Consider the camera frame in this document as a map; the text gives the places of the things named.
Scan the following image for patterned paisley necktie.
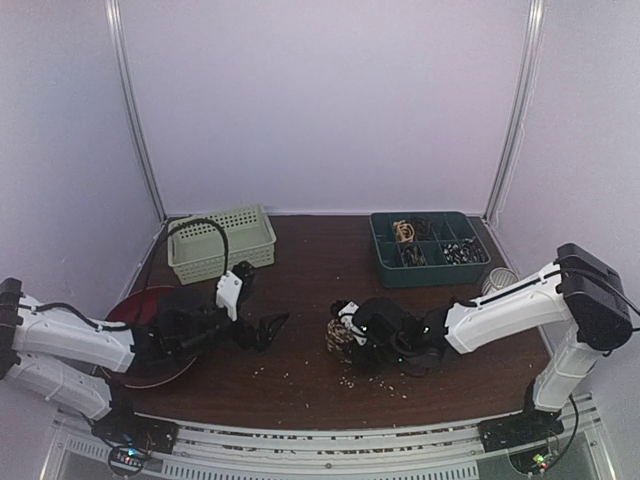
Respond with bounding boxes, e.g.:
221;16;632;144
325;319;354;360

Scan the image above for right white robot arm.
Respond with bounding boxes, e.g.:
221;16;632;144
331;243;639;442

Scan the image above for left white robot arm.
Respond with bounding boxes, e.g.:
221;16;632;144
1;274;289;444

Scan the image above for red round tray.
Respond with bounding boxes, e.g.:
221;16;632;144
97;286;196;390

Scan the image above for pale green plastic basket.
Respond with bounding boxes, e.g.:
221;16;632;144
167;204;277;285

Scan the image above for dark green compartment organizer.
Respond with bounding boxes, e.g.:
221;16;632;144
369;211;491;289

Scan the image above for tan rubber bands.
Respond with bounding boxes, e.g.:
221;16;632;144
392;220;415;243

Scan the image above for black white small clips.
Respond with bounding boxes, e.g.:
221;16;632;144
441;238;489;265

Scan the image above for striped ceramic mug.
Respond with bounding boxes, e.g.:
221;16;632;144
481;267;519;296

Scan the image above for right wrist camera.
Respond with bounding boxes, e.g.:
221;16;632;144
337;302;367;346

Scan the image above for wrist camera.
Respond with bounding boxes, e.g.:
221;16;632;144
337;302;367;346
215;261;255;322

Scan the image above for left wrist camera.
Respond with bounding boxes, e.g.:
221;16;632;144
215;261;255;322

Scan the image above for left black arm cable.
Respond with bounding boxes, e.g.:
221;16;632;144
165;215;230;281

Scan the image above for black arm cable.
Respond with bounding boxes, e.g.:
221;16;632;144
165;215;230;281
564;269;640;451

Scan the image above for black hair ties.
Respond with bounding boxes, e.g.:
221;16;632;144
409;215;437;238

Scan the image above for front aluminium rail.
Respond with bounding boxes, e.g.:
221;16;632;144
39;394;616;480

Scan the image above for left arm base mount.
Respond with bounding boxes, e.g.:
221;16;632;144
85;399;179;479

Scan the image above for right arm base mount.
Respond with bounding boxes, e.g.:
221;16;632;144
478;403;564;476

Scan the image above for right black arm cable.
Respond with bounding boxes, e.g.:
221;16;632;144
564;269;640;451

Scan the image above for right aluminium frame post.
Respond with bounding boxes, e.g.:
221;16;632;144
483;0;546;227

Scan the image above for aluminium frame post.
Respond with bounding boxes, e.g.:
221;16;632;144
483;0;546;227
104;0;167;222

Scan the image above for left aluminium frame post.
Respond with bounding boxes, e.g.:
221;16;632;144
104;0;167;222

